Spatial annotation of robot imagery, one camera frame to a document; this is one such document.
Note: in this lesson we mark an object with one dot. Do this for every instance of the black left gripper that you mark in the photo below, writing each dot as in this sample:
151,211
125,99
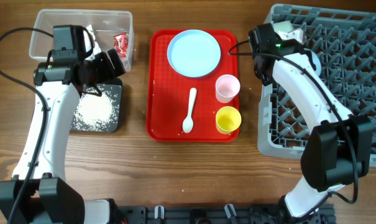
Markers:
102,59

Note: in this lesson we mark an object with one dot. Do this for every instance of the mint green bowl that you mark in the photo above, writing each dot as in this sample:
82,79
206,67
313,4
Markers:
285,27

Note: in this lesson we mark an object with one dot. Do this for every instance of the red snack wrapper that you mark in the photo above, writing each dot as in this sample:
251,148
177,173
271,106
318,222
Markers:
121,44

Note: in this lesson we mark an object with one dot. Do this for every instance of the white napkin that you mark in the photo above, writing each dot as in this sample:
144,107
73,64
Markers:
90,31

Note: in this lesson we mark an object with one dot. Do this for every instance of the white rice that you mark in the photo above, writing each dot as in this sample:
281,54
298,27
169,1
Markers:
96,110

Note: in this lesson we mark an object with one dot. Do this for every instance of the light blue plate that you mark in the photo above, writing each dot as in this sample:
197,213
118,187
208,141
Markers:
193,53

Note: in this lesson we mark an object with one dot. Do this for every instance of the yellow plastic cup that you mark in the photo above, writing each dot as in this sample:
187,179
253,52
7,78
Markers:
228,119

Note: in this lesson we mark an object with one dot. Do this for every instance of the light blue bowl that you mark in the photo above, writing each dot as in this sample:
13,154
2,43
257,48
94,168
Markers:
316,62

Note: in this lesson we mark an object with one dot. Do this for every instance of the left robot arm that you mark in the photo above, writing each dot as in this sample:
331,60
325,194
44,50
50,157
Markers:
37,191

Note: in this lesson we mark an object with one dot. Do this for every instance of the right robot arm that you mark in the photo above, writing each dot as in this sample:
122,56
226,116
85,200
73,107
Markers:
338,151

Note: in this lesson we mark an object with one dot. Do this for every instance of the grey dishwasher rack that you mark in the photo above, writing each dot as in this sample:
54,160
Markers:
345,42

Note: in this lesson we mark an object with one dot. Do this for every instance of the clear plastic bin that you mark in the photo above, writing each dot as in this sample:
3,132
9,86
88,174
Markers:
105,25

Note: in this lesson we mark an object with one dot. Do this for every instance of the black tray bin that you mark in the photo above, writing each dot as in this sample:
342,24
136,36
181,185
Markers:
107,105

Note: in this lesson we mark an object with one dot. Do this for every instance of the pink plastic cup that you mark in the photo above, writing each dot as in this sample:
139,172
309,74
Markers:
227,87

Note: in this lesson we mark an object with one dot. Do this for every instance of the red plastic tray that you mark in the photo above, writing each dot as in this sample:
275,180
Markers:
168,93

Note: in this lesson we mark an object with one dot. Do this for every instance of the white plastic spoon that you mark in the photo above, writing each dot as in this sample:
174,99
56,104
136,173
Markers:
188,121

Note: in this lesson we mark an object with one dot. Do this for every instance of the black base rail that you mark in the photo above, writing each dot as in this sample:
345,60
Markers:
227,214

